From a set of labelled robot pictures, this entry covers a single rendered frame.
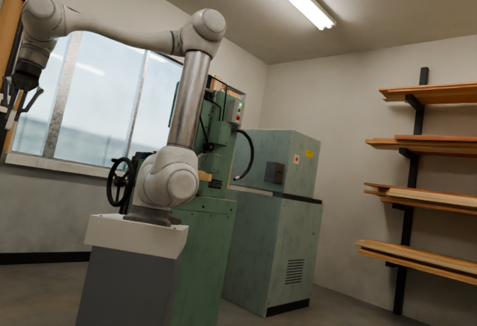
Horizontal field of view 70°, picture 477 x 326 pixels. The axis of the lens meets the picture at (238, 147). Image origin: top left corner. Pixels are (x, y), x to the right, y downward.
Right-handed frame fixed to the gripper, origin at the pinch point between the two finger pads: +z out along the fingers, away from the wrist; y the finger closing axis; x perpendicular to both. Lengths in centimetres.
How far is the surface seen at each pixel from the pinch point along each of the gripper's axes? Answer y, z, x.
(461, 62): -323, -172, -37
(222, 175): -118, -11, -75
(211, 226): -112, 24, -63
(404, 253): -284, 16, -49
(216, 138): -103, -31, -63
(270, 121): -256, -121, -248
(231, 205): -125, 9, -66
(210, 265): -119, 48, -66
